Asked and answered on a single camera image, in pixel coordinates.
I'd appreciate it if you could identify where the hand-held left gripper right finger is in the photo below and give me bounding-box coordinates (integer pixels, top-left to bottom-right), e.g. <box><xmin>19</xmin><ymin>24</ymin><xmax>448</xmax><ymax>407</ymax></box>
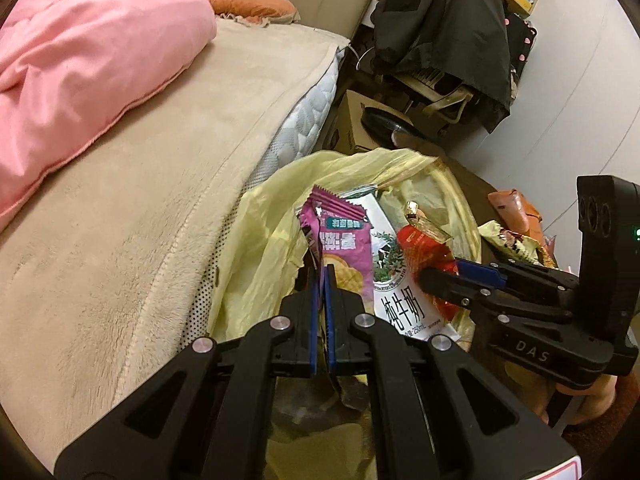
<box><xmin>322</xmin><ymin>266</ymin><xmax>581</xmax><ymax>480</ymax></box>

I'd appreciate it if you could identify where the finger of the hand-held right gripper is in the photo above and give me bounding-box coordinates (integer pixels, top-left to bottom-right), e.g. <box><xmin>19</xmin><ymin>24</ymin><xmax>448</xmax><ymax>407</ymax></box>
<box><xmin>417</xmin><ymin>266</ymin><xmax>573</xmax><ymax>326</ymax></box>
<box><xmin>452</xmin><ymin>259</ymin><xmax>581</xmax><ymax>293</ymax></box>

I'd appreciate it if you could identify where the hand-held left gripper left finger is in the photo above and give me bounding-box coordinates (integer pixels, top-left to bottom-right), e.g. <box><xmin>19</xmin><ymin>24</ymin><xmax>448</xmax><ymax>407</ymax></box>
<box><xmin>54</xmin><ymin>264</ymin><xmax>321</xmax><ymax>480</ymax></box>

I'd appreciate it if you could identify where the red snack wrapper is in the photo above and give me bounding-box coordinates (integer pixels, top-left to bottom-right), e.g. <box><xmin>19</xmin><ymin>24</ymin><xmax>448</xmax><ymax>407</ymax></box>
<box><xmin>396</xmin><ymin>201</ymin><xmax>473</xmax><ymax>321</ymax></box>

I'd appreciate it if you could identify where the purple snack packet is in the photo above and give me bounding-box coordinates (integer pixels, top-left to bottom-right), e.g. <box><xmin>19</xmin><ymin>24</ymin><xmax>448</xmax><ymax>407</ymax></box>
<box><xmin>297</xmin><ymin>185</ymin><xmax>375</xmax><ymax>321</ymax></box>

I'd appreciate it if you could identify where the yellow trash bag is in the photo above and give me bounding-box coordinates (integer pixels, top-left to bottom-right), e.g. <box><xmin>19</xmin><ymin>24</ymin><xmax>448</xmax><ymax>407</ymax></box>
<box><xmin>207</xmin><ymin>147</ymin><xmax>483</xmax><ymax>480</ymax></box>

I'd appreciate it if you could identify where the person's right hand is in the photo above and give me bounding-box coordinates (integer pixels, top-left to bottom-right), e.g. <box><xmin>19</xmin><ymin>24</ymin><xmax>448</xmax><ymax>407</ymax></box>
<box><xmin>530</xmin><ymin>375</ymin><xmax>618</xmax><ymax>428</ymax></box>

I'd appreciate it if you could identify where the gold patterned snack wrapper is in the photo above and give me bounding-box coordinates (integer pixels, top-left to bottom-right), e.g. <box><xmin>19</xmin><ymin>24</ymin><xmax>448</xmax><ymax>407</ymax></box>
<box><xmin>479</xmin><ymin>220</ymin><xmax>556</xmax><ymax>267</ymax></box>

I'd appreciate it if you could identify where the white milk carton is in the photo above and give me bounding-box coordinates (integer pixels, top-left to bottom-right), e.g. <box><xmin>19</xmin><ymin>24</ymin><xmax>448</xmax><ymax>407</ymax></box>
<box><xmin>345</xmin><ymin>185</ymin><xmax>461</xmax><ymax>343</ymax></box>

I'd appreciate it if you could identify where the orange packet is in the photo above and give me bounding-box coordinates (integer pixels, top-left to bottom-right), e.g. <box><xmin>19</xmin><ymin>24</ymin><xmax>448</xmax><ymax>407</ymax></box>
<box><xmin>487</xmin><ymin>189</ymin><xmax>543</xmax><ymax>241</ymax></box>

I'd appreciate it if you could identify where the beige office chair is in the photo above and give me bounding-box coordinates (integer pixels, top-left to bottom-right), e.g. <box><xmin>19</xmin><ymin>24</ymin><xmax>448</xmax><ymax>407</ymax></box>
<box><xmin>395</xmin><ymin>67</ymin><xmax>481</xmax><ymax>126</ymax></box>

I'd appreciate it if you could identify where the black round disc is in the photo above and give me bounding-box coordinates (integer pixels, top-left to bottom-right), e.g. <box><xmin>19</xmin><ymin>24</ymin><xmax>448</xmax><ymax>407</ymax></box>
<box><xmin>362</xmin><ymin>106</ymin><xmax>426</xmax><ymax>141</ymax></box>

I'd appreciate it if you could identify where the cardboard box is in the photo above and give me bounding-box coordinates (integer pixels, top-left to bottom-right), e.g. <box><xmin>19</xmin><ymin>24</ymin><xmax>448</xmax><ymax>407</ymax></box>
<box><xmin>327</xmin><ymin>90</ymin><xmax>426</xmax><ymax>153</ymax></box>

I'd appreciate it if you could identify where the bed with white mattress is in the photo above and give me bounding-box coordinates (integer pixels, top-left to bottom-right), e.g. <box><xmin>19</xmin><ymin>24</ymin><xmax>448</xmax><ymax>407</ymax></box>
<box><xmin>190</xmin><ymin>45</ymin><xmax>346</xmax><ymax>341</ymax></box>

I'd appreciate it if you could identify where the beige bed blanket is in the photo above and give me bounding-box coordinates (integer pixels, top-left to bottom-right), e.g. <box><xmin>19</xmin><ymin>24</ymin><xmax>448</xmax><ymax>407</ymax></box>
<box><xmin>0</xmin><ymin>17</ymin><xmax>346</xmax><ymax>466</ymax></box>

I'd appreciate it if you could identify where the black cloth with pink dots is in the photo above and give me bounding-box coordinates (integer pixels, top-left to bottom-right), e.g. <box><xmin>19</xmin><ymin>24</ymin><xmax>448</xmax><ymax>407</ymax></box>
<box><xmin>505</xmin><ymin>12</ymin><xmax>538</xmax><ymax>101</ymax></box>

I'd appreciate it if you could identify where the orange pillow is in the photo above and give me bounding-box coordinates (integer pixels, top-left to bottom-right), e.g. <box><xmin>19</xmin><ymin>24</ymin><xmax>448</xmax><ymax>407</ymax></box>
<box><xmin>200</xmin><ymin>0</ymin><xmax>298</xmax><ymax>26</ymax></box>

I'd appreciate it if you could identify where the pink quilt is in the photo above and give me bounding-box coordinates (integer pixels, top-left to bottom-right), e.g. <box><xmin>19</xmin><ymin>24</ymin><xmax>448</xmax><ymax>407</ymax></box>
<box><xmin>0</xmin><ymin>0</ymin><xmax>218</xmax><ymax>231</ymax></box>

